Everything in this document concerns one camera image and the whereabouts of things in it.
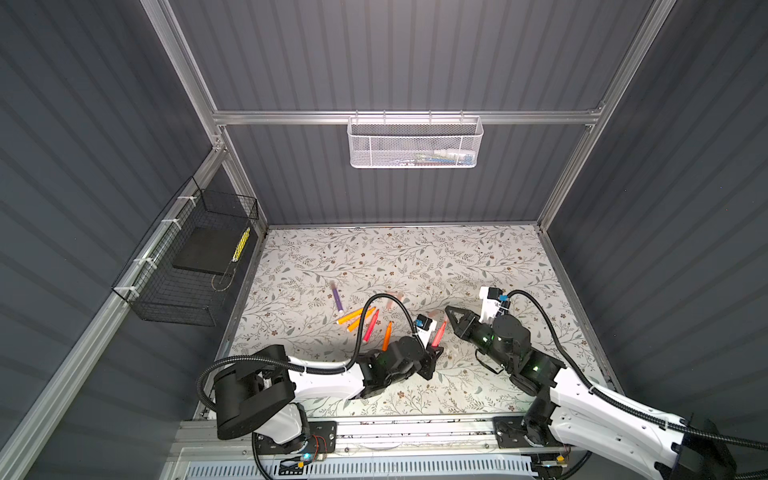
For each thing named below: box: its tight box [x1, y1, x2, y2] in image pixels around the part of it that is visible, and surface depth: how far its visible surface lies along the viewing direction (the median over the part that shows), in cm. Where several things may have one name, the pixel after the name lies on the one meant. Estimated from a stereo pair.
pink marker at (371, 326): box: [363, 309, 380, 342], surface depth 94 cm
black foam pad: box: [172, 225, 250, 275], surface depth 76 cm
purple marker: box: [331, 283, 344, 314], surface depth 101 cm
